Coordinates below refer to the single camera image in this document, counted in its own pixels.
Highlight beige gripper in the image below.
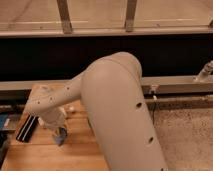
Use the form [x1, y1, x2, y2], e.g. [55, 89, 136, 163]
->
[39, 107, 67, 131]

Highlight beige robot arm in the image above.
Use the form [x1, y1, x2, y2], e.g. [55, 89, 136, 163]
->
[25, 52, 169, 171]

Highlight small white printed box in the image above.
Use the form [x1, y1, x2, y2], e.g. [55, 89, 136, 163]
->
[38, 117, 47, 129]

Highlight black striped block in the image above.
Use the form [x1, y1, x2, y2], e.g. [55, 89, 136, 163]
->
[16, 115, 38, 143]

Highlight metal railing frame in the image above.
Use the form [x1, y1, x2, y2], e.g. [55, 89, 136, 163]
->
[0, 0, 213, 37]

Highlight grey metal bracket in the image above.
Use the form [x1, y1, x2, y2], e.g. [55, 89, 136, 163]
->
[195, 60, 213, 82]

